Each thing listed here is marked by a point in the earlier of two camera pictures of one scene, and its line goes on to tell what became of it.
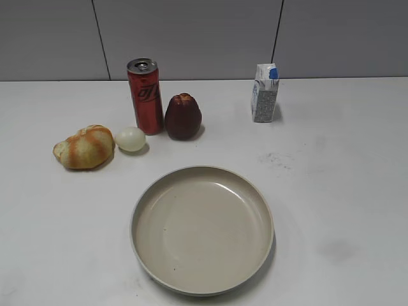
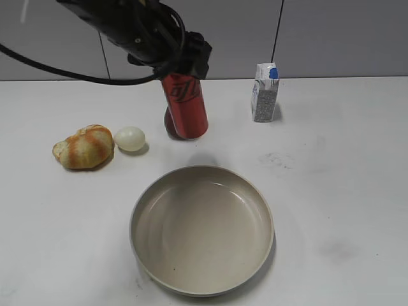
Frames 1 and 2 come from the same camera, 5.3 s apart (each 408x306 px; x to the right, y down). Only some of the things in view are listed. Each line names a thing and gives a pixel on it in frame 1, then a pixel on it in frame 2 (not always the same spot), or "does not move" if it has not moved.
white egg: x=130 y=139 does not move
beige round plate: x=203 y=231 does not move
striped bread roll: x=90 y=148 does not move
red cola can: x=146 y=94 → x=187 y=104
